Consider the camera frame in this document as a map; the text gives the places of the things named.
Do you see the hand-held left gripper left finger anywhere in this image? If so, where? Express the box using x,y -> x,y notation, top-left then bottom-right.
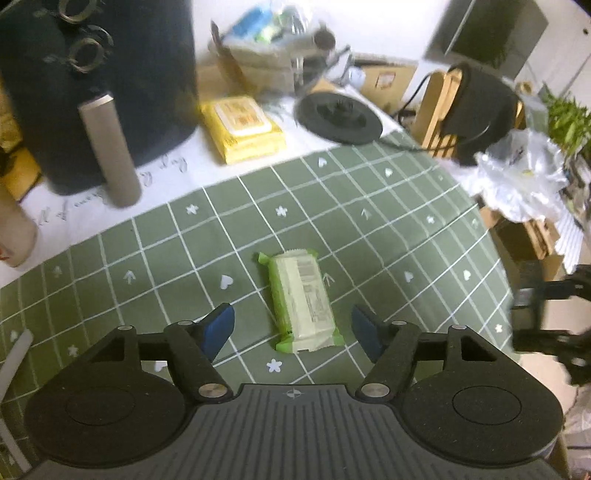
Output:
85,303 -> 236,402

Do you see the wooden chair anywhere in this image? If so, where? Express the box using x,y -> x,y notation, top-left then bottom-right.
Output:
411,69 -> 527,160

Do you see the green tissue packet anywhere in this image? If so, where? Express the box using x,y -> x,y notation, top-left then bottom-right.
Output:
257,248 -> 345,355

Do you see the white printed cloth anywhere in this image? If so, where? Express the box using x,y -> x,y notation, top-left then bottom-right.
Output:
0,85 -> 407,289

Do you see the grey lid shaker bottle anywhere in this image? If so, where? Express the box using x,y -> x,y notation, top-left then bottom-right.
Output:
0,185 -> 38,268

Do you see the white tripod stand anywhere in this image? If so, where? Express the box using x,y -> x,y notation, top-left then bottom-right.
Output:
0,329 -> 35,468

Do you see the green checked tablecloth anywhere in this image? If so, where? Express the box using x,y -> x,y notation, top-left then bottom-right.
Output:
0,129 -> 522,476

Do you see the glass bowl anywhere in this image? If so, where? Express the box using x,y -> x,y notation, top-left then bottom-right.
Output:
208,9 -> 342,95

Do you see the small open cardboard carton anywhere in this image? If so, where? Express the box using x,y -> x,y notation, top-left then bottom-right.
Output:
480,205 -> 564,278

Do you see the black computer monitor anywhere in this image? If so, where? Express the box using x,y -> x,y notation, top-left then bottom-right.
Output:
422,0 -> 550,75

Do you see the black cloth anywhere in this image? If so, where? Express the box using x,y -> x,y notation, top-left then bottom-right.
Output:
443,62 -> 518,167

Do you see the labelled cardboard parcel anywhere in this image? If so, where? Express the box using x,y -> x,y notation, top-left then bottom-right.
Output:
355,58 -> 419,114

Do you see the clear plastic bag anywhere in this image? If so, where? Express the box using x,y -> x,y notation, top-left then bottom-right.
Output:
475,127 -> 571,222

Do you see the black air fryer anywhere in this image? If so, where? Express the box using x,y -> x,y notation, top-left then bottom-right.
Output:
0,0 -> 199,208

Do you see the black round kettle base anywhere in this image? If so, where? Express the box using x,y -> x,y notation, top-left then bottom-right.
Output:
294,90 -> 384,146

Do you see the black kettle base cable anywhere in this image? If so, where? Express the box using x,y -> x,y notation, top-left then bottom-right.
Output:
382,69 -> 462,152

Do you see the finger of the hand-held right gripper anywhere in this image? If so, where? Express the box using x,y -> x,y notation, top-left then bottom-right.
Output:
512,329 -> 576,357
512,286 -> 548,330

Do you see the green plant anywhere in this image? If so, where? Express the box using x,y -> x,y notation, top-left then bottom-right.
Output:
545,92 -> 591,160

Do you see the blue packet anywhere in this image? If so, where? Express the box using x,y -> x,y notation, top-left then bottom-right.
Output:
233,7 -> 278,38

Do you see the yellow wet wipes pack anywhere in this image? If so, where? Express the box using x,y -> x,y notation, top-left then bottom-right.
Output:
199,95 -> 287,165

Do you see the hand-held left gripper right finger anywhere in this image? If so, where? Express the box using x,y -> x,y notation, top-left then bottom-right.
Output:
351,305 -> 497,400

